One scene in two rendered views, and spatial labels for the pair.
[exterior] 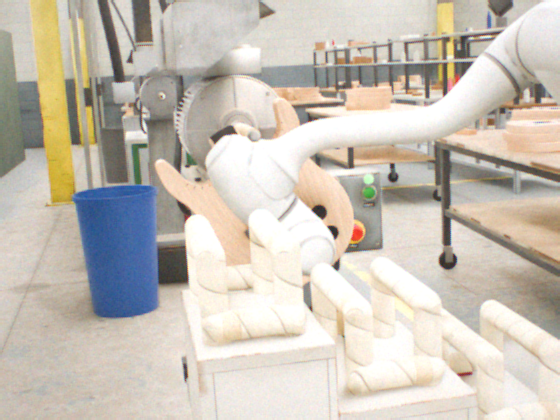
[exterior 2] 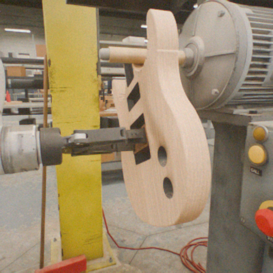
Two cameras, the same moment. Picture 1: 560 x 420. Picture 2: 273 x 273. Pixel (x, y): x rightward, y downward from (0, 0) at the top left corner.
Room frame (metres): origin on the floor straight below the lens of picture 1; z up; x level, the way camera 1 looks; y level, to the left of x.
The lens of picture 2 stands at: (1.63, -0.45, 1.18)
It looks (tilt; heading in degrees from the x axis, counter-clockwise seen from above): 12 degrees down; 82
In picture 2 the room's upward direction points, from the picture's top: straight up
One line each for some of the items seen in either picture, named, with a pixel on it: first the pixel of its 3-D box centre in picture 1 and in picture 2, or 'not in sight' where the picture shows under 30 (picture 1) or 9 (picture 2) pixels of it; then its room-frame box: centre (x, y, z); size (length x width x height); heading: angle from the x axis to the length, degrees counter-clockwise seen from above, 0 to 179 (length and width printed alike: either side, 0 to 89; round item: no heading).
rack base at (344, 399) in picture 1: (374, 393); not in sight; (0.92, -0.10, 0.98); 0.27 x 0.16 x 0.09; 12
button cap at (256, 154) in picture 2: not in sight; (258, 154); (1.89, -0.11, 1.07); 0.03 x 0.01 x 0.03; 102
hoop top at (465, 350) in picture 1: (461, 337); not in sight; (0.94, -0.21, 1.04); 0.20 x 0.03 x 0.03; 11
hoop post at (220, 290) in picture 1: (213, 299); not in sight; (0.80, 0.09, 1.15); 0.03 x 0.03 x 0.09
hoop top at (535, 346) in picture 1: (519, 330); not in sight; (0.96, -0.29, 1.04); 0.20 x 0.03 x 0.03; 11
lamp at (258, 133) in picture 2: not in sight; (258, 134); (1.89, -0.11, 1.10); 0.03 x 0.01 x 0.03; 102
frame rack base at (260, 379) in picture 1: (253, 380); not in sight; (0.89, 0.06, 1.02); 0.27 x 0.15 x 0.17; 12
